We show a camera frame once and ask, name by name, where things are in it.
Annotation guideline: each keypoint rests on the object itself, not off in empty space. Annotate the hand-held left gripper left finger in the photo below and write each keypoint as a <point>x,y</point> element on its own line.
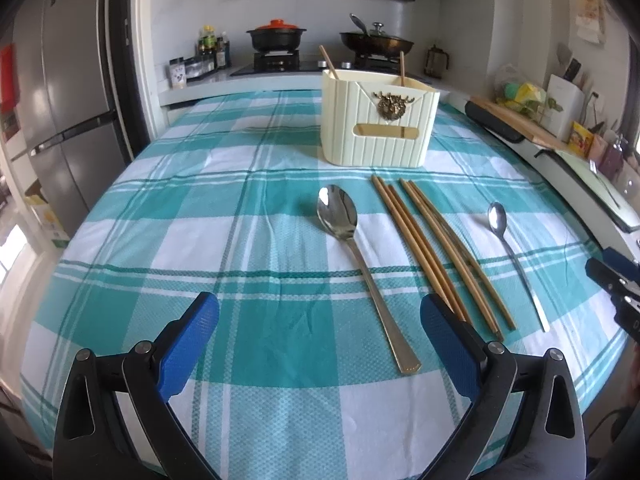
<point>192,340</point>

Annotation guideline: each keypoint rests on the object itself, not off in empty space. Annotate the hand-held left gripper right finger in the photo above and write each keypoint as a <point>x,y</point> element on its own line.
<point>445,340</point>

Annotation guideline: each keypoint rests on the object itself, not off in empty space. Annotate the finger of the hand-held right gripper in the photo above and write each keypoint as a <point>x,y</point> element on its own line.
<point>622,264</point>
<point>602,272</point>

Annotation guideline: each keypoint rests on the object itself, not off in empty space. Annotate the small steel spoon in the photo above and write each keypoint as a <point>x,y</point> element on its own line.
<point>496,220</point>

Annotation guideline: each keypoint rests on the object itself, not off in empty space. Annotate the large steel spoon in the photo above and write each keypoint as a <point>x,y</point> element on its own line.
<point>337,215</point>

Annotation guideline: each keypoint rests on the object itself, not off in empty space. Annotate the cream ribbed utensil holder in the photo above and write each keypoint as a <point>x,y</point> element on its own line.
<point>345,130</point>

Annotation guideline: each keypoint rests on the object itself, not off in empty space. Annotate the mauve container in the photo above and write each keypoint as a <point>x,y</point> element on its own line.
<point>611,157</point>

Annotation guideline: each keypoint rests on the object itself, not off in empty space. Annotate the teal checked tablecloth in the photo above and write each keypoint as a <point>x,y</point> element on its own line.
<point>250,240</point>

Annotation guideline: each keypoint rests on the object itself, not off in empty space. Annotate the yellow packet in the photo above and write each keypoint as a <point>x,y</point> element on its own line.
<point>580,139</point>

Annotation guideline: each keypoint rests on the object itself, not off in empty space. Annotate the wooden cutting board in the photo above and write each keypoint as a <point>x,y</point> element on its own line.
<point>535,132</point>

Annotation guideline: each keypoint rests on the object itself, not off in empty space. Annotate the white knife block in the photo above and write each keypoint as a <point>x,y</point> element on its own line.
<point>565,105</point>

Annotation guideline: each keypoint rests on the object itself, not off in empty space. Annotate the cardboard box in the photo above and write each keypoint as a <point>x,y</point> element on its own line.
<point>50,220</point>

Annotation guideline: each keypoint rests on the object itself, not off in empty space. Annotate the black padded bar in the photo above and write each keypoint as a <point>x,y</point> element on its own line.
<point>492,120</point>

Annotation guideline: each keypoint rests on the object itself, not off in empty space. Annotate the plastic bag with yellow contents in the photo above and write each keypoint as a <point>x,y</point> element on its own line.
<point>522,91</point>

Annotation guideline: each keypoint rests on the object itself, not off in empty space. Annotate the kitchen knives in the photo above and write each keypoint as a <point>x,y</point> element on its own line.
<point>572,67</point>

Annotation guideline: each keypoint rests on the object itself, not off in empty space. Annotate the grey refrigerator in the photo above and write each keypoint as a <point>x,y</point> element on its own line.
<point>70,110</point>

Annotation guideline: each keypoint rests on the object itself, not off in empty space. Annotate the glass french press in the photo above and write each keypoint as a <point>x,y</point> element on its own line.
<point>436,62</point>

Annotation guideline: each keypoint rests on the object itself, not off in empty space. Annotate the row of spice jars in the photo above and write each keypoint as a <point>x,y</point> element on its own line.
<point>197,67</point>

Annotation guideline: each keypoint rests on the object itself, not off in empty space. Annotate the dark sauce bottle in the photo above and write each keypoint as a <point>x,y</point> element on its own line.
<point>223,52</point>

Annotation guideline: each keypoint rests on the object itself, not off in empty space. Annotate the black wok with glass lid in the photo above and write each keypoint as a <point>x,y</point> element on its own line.
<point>376,42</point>

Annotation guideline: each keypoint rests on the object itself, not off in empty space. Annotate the black pot with orange lid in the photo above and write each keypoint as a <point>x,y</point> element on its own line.
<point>276,37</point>

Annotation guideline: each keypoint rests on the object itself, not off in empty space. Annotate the red fridge sticker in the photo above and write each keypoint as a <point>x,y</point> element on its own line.
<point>7,77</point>

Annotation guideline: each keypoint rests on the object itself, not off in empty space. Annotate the steel ladle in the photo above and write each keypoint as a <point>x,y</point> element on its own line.
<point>357,21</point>

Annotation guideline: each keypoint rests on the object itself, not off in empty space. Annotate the wall calendar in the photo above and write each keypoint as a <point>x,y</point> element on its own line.
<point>591,15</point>

